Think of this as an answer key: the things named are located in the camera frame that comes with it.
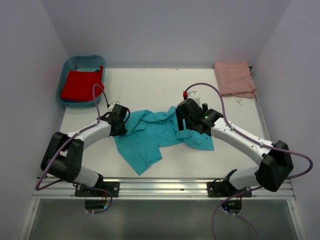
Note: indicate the folded pink t-shirt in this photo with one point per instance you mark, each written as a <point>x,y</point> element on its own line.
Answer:
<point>234,79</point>

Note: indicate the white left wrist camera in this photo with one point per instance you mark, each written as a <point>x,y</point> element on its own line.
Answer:
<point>113,103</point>

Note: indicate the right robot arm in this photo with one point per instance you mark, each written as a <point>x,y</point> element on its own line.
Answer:
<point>273,163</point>

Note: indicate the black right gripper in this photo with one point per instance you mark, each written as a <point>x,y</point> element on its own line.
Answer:
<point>180,117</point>

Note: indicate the teal plastic bin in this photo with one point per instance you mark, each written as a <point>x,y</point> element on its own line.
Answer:
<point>80,63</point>

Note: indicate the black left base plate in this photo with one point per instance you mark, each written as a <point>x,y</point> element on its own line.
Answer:
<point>101,189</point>

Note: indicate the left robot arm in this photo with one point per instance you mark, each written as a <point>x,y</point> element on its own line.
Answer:
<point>64,154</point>

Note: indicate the red t-shirt in bin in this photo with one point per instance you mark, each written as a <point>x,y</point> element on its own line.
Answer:
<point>79,85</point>

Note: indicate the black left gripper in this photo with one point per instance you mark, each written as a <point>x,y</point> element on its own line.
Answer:
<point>122,130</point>

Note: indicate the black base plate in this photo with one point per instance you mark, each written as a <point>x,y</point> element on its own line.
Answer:
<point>220,189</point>
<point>101,189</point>

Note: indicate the aluminium mounting rail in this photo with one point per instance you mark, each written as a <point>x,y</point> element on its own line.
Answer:
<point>162,189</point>

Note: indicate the teal t-shirt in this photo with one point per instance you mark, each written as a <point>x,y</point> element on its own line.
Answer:
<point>148,131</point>

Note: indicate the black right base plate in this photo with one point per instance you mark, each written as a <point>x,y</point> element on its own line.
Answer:
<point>220,189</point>

